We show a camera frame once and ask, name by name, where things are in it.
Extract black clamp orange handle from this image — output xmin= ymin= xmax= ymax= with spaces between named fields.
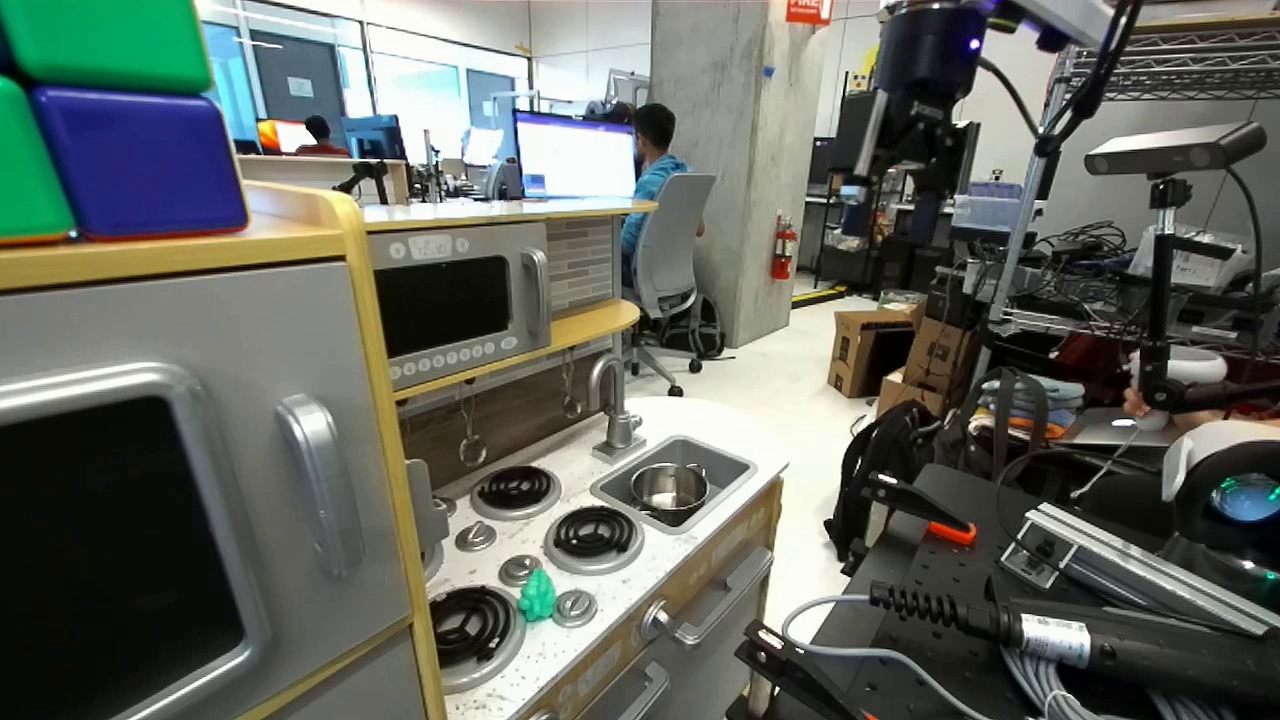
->
xmin=855 ymin=472 xmax=985 ymax=551

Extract person in red shirt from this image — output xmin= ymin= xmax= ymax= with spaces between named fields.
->
xmin=290 ymin=113 xmax=350 ymax=160

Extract thin white cable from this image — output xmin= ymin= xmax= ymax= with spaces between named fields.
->
xmin=775 ymin=594 xmax=1055 ymax=720

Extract grey stove knob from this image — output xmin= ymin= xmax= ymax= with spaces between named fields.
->
xmin=497 ymin=551 xmax=544 ymax=594
xmin=552 ymin=590 xmax=599 ymax=631
xmin=451 ymin=516 xmax=500 ymax=557

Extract blue plastic bin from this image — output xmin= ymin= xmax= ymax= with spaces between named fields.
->
xmin=946 ymin=180 xmax=1047 ymax=239

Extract black table clamp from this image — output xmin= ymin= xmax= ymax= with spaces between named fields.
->
xmin=733 ymin=616 xmax=870 ymax=720

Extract brown cardboard box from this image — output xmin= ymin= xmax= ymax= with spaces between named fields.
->
xmin=870 ymin=313 xmax=985 ymax=422
xmin=822 ymin=306 xmax=918 ymax=402

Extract red fire extinguisher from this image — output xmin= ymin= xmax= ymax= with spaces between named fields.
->
xmin=766 ymin=216 xmax=800 ymax=287

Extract dark computer monitor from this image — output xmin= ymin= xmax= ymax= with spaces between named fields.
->
xmin=334 ymin=113 xmax=411 ymax=166

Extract grey toy microwave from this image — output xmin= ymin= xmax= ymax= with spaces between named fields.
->
xmin=363 ymin=216 xmax=556 ymax=397

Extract silver metal pole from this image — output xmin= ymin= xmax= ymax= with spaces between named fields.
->
xmin=985 ymin=134 xmax=1070 ymax=329

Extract green toy grapes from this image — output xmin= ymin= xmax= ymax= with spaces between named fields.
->
xmin=517 ymin=565 xmax=559 ymax=630

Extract small metal pot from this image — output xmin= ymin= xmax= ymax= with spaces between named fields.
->
xmin=627 ymin=455 xmax=711 ymax=522

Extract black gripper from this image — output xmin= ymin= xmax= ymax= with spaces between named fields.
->
xmin=877 ymin=0 xmax=992 ymax=119

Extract grey oven door handle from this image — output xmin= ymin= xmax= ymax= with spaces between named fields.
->
xmin=641 ymin=535 xmax=775 ymax=650

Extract toy kitchen play set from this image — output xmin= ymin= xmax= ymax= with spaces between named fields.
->
xmin=0 ymin=175 xmax=792 ymax=720

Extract grey microwave door handle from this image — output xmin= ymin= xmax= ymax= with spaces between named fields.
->
xmin=517 ymin=248 xmax=556 ymax=347

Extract person in blue shirt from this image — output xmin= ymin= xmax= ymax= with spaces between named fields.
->
xmin=610 ymin=101 xmax=697 ymax=296

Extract silver aluminium bar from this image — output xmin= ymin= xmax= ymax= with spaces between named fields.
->
xmin=996 ymin=500 xmax=1280 ymax=639

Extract thick black cable with plug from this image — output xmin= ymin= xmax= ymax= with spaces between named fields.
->
xmin=863 ymin=577 xmax=1280 ymax=713

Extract grey stereo camera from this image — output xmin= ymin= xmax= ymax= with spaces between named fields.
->
xmin=1080 ymin=118 xmax=1271 ymax=180

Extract lit computer monitor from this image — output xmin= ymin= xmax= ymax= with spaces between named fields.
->
xmin=512 ymin=110 xmax=641 ymax=204

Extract black hanging cables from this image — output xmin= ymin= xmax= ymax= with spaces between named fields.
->
xmin=1036 ymin=0 xmax=1148 ymax=158

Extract white robot base teal light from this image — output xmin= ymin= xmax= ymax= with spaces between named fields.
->
xmin=1154 ymin=416 xmax=1280 ymax=565

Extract grey toy faucet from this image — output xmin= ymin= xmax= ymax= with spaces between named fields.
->
xmin=585 ymin=351 xmax=650 ymax=465

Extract black camera stand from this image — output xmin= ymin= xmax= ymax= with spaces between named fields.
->
xmin=1137 ymin=173 xmax=1199 ymax=413

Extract grey cabinet door handle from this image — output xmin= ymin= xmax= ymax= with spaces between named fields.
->
xmin=270 ymin=387 xmax=369 ymax=586

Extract grey toy sink basin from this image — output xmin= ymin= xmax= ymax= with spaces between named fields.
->
xmin=589 ymin=432 xmax=758 ymax=535

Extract grey office chair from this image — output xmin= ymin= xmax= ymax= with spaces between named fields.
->
xmin=624 ymin=173 xmax=733 ymax=402

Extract black coil stove burner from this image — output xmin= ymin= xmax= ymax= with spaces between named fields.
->
xmin=469 ymin=459 xmax=565 ymax=525
xmin=541 ymin=500 xmax=646 ymax=580
xmin=427 ymin=580 xmax=528 ymax=695

